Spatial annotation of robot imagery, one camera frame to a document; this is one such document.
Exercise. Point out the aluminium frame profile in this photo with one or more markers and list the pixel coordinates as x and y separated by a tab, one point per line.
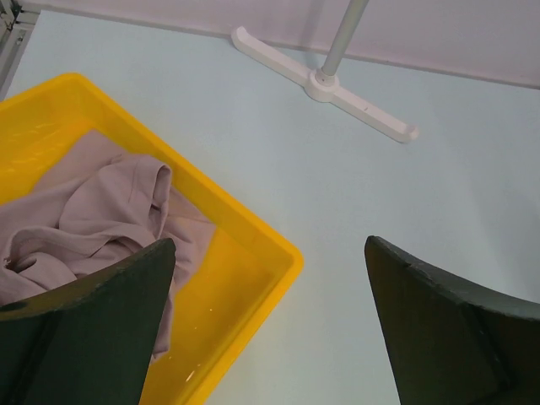
17	22

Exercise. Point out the white clothes rack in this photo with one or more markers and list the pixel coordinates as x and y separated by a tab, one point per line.
322	84

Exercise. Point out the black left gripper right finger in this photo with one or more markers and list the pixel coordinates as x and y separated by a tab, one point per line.
450	340

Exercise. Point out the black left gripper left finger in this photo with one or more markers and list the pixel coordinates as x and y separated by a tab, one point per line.
91	340

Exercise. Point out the pink tank top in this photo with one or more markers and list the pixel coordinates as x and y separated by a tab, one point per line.
97	206

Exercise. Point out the yellow plastic bin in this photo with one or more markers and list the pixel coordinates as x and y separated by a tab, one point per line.
247	270

